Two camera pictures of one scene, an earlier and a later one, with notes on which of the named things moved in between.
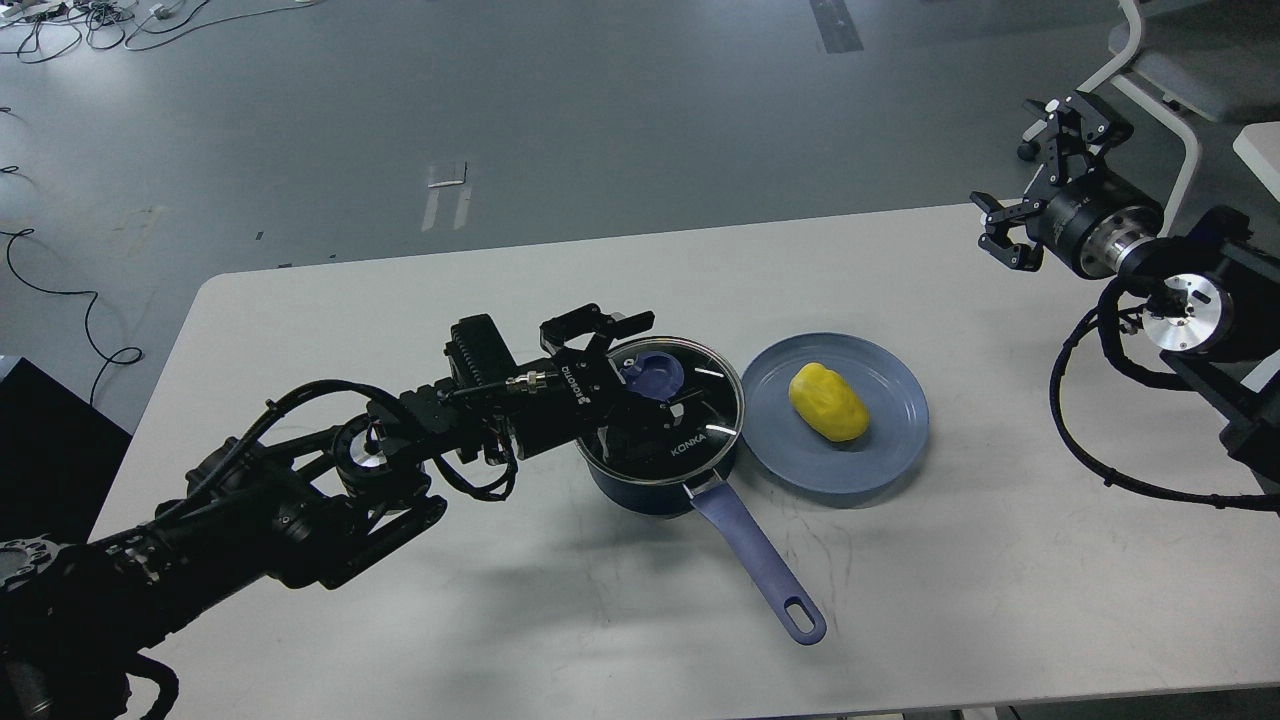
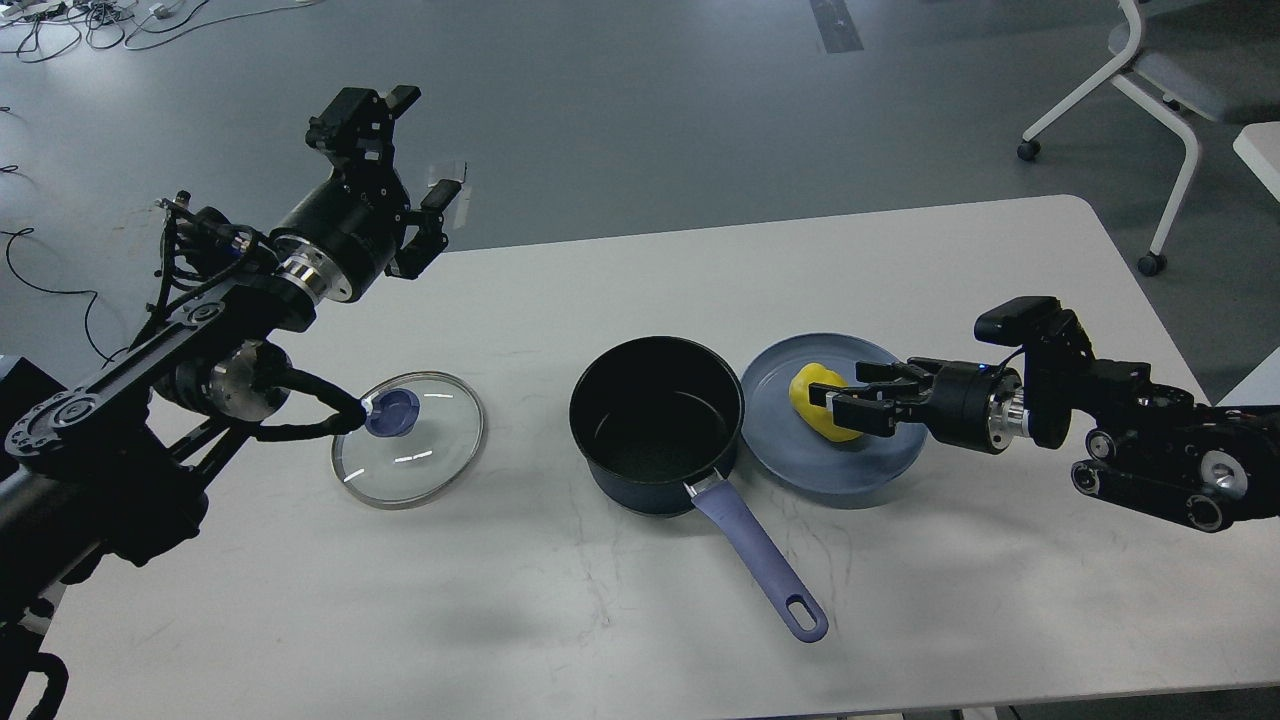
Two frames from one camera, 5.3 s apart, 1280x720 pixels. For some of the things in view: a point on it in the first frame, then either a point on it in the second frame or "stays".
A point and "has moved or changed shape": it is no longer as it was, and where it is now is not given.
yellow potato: [828, 403] stays
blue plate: [833, 413] stays
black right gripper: [1094, 221] to [969, 405]
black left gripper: [577, 394] to [341, 232]
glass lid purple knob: [656, 371] has moved or changed shape
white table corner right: [1258, 144] stays
